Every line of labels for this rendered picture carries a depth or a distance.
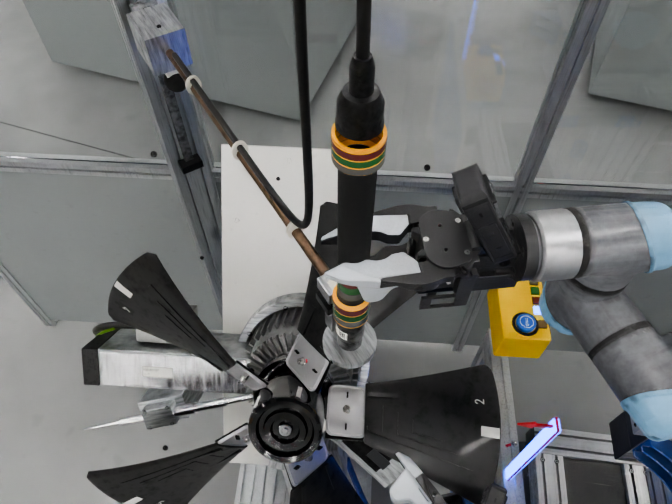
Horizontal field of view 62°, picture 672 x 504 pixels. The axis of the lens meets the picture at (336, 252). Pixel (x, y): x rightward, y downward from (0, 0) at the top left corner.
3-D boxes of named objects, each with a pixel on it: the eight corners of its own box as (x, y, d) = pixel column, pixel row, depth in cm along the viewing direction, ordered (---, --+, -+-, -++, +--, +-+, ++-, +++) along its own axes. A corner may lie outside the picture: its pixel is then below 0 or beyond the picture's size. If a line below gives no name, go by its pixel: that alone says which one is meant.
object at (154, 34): (136, 49, 101) (121, 5, 94) (172, 38, 103) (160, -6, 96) (156, 80, 96) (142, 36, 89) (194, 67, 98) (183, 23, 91)
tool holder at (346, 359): (305, 324, 74) (301, 285, 66) (349, 300, 76) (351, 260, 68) (340, 378, 70) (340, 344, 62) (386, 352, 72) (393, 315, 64)
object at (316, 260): (166, 57, 94) (164, 50, 93) (174, 55, 94) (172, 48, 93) (329, 291, 67) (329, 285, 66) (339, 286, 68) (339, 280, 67)
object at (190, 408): (263, 397, 103) (88, 431, 107) (260, 386, 103) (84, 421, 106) (261, 403, 101) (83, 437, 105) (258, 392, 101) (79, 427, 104)
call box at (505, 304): (485, 296, 132) (495, 272, 123) (527, 299, 131) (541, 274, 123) (491, 359, 122) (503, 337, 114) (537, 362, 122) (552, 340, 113)
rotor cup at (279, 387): (254, 426, 102) (238, 471, 89) (254, 352, 98) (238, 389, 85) (333, 431, 101) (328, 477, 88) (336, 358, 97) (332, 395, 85)
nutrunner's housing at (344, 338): (329, 347, 75) (322, 49, 38) (353, 333, 76) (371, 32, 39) (344, 370, 73) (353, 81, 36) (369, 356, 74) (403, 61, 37)
